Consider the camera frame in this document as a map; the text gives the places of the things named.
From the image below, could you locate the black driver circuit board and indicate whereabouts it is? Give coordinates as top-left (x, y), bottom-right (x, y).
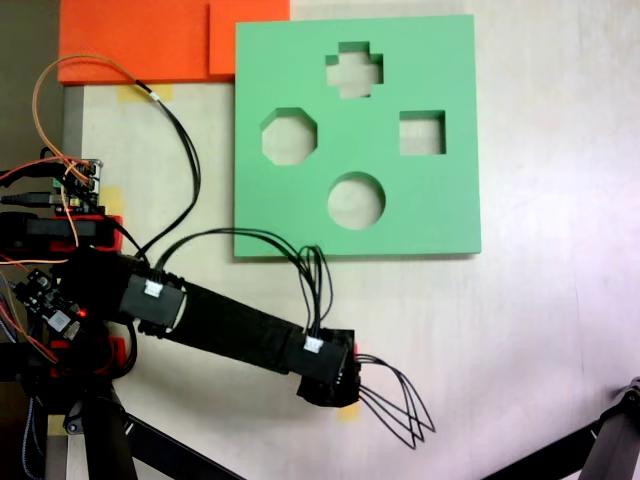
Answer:
top-left (13, 266), bottom-right (90, 345)

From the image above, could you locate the orange cable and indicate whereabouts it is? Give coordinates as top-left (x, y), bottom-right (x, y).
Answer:
top-left (31, 53), bottom-right (154, 169)

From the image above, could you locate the green shape sorting board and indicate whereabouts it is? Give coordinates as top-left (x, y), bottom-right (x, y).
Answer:
top-left (232, 14), bottom-right (483, 262)

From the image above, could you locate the black USB cable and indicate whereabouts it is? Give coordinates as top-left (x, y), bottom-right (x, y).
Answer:
top-left (0, 191), bottom-right (65, 208)

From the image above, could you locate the blue white braided cable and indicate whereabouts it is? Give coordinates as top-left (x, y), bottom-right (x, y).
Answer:
top-left (21, 396), bottom-right (47, 480)

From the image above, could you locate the yellow tape piece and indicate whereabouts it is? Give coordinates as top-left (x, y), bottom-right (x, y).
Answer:
top-left (101, 185), bottom-right (126, 217)
top-left (116, 83), bottom-right (176, 104)

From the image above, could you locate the orange foam block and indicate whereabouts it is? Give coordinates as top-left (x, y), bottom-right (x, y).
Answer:
top-left (57, 0), bottom-right (292, 85)

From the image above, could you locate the red printed clamp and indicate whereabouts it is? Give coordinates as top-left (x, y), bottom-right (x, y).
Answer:
top-left (47, 335), bottom-right (127, 377)
top-left (0, 212), bottom-right (125, 252)

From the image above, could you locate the green circuit board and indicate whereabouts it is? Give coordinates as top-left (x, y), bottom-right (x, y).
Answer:
top-left (51, 158), bottom-right (105, 215)

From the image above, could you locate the black wire pair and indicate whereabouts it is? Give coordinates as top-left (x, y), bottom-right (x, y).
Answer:
top-left (133, 78), bottom-right (202, 265)

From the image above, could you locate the black arm wire loop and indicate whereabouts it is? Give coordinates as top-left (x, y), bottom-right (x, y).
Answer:
top-left (151, 227), bottom-right (336, 347)
top-left (353, 353), bottom-right (438, 452)

